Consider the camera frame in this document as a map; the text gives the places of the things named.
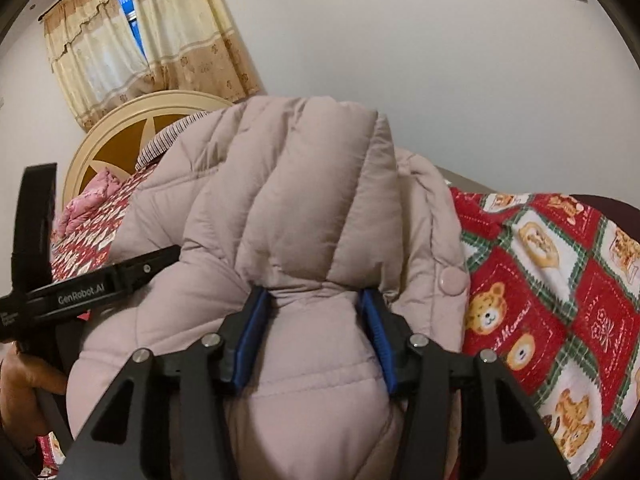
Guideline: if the beige puffer jacket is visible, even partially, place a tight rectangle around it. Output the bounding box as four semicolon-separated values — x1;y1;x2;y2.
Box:
67;95;471;480

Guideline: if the window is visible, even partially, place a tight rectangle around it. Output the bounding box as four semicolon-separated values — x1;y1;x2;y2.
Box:
116;0;149;62

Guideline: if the cream round bed headboard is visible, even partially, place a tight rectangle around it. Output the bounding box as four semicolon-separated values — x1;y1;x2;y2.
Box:
62;90;236;211

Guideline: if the red checked printed blanket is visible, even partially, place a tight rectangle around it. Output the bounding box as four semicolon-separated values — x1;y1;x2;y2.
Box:
35;165;640;480

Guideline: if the person's left hand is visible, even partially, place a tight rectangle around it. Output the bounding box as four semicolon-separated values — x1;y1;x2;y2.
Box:
0;344;69;441

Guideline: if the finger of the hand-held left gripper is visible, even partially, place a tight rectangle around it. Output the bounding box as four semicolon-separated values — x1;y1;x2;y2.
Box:
113;244;182;296

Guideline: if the beige floral curtain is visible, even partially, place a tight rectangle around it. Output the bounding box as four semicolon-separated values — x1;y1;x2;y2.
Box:
42;0;263;133

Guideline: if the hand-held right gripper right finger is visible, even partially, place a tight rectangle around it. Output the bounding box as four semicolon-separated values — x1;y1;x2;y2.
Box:
359;288;572;480

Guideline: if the dark maroon cloth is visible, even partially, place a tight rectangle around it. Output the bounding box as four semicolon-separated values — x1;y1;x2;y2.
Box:
570;194;640;241

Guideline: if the striped pillow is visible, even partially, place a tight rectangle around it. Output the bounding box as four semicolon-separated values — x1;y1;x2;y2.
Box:
135;112;211;171

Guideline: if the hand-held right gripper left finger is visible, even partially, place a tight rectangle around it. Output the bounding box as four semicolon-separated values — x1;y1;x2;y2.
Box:
65;286;272;480

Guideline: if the pink quilted pillow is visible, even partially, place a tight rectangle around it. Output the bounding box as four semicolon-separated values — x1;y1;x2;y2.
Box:
52;169;131;238

